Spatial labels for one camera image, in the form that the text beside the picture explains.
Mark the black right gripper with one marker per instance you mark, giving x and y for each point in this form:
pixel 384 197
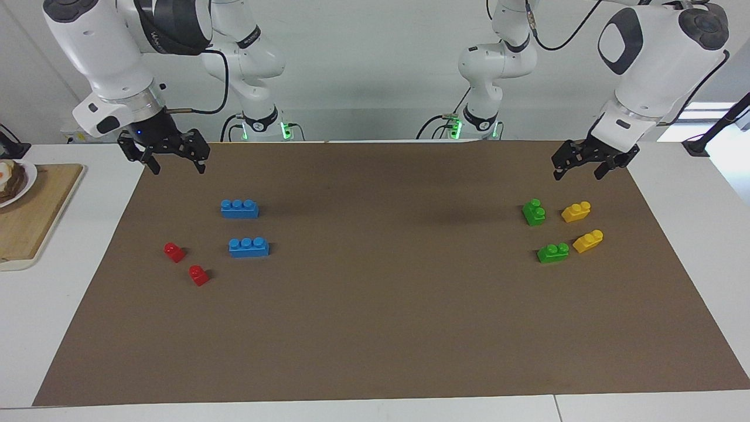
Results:
pixel 155 132

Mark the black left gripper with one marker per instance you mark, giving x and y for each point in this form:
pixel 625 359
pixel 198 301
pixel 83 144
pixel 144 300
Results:
pixel 603 153

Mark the green two-stud toy brick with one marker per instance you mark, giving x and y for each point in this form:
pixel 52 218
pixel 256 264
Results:
pixel 552 254
pixel 534 215

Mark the blue three-stud toy brick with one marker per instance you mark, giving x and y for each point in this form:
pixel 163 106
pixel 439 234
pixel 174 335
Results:
pixel 239 211
pixel 249 249

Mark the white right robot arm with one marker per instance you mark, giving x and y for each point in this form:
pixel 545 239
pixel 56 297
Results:
pixel 99 53

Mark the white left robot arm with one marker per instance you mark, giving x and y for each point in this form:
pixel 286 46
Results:
pixel 650 70

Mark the yellow two-stud toy brick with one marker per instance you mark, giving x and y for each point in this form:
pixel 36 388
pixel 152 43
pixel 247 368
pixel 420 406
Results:
pixel 576 213
pixel 587 242

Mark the red one-stud toy brick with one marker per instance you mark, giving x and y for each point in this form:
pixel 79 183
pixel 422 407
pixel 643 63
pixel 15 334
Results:
pixel 174 253
pixel 198 276

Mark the white plate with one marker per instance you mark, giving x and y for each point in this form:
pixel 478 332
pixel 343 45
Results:
pixel 28 181

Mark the wooden cutting board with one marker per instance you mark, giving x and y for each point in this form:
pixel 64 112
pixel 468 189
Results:
pixel 41 217

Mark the toast with egg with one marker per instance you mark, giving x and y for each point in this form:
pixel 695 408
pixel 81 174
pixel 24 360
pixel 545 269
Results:
pixel 10 179

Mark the brown paper table mat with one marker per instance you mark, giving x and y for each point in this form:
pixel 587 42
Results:
pixel 387 305

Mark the white wall socket box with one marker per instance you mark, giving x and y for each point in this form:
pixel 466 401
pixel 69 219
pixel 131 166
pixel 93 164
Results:
pixel 70 138

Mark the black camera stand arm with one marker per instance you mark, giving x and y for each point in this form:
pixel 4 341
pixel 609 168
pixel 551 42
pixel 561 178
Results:
pixel 712 132

